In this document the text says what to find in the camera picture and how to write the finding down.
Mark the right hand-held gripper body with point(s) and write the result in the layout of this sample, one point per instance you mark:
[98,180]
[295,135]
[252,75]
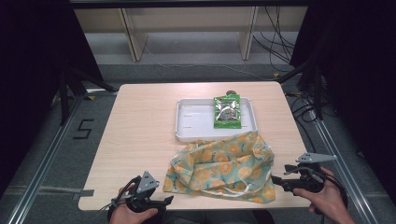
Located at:
[306,182]

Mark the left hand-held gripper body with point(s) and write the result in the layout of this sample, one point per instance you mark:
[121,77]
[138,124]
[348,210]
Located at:
[146,186]

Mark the white plastic tray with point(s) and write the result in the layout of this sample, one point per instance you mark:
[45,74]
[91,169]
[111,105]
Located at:
[196,119]

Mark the green snack packet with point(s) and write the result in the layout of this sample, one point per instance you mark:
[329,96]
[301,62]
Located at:
[227,112]

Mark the person's right hand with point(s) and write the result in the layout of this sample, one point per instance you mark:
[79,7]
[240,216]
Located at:
[328,197]

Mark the person's left hand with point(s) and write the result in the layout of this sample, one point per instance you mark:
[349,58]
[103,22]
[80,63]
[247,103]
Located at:
[132,216]

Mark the grey tape strip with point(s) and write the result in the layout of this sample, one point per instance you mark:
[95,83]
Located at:
[83,194]

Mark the black metal stand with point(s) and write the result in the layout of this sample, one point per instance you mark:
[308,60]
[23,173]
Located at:
[317,93]
[64,99]

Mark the black curtain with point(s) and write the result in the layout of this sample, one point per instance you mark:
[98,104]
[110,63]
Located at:
[31,77]
[364,77]

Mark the beige wooden desk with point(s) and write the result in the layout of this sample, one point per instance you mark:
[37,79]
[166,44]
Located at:
[137,34]

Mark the metal floor rail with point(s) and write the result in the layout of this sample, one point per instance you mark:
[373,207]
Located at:
[339,161]
[40,168]

